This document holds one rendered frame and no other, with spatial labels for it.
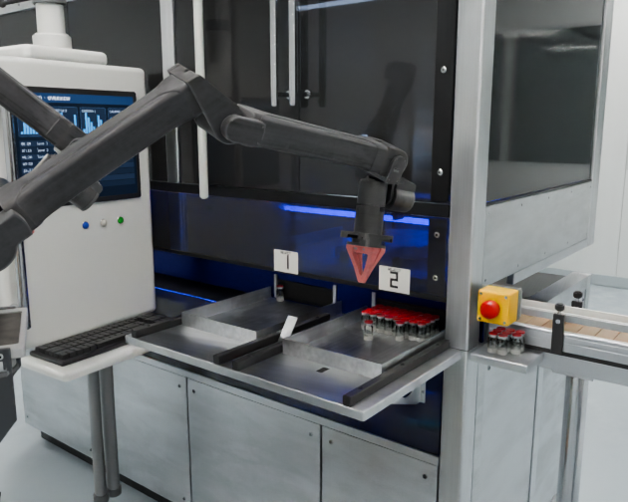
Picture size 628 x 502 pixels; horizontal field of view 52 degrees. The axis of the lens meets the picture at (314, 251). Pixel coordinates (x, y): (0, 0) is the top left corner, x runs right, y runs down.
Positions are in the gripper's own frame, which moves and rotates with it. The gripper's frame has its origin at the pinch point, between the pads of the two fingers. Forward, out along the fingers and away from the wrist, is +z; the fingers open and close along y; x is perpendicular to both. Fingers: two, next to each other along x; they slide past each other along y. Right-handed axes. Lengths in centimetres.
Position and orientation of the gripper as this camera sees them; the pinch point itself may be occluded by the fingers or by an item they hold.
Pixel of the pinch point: (362, 278)
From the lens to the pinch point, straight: 129.0
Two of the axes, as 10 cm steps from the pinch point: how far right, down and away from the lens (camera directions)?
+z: -1.2, 9.9, 0.3
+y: 6.0, 0.4, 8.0
